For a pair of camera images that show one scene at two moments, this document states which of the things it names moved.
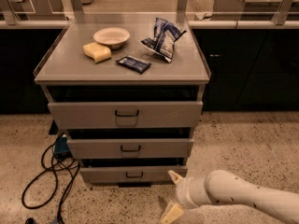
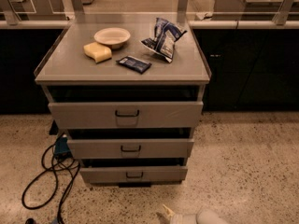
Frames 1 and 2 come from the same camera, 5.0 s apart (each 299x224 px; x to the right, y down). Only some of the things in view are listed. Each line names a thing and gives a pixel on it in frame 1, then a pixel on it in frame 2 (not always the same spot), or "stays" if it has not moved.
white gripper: x=183 y=191 -> x=183 y=218
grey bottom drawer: x=136 y=174 stays
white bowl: x=114 y=36 stays
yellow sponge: x=97 y=52 stays
